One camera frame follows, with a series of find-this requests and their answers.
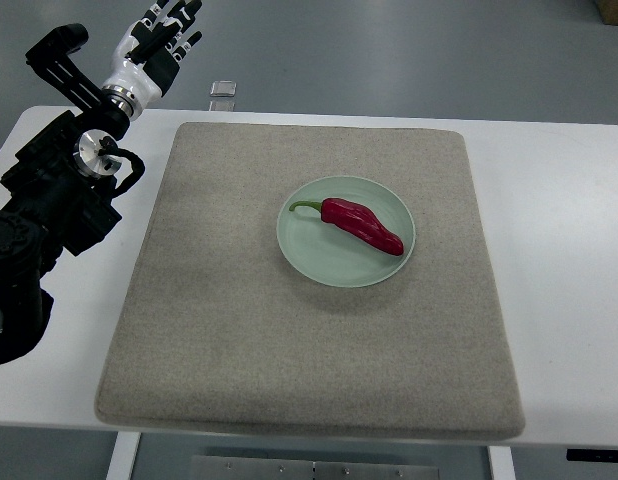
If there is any white left table leg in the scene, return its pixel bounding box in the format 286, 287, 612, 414
105, 432, 141, 480

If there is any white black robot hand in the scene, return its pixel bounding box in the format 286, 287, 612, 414
102, 1, 202, 121

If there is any beige felt mat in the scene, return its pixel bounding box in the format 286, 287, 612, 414
95, 122, 525, 440

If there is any red pepper green stem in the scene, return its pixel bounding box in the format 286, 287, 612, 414
288, 198, 405, 257

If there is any white right table leg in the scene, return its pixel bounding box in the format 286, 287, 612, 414
487, 446, 516, 480

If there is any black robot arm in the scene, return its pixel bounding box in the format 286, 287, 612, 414
0, 24, 145, 365

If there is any cardboard box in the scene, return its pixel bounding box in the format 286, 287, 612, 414
595, 0, 618, 26

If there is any white table leg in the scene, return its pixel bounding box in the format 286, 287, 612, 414
105, 432, 141, 480
487, 446, 516, 480

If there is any black table control panel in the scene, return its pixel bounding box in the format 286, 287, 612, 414
566, 448, 618, 464

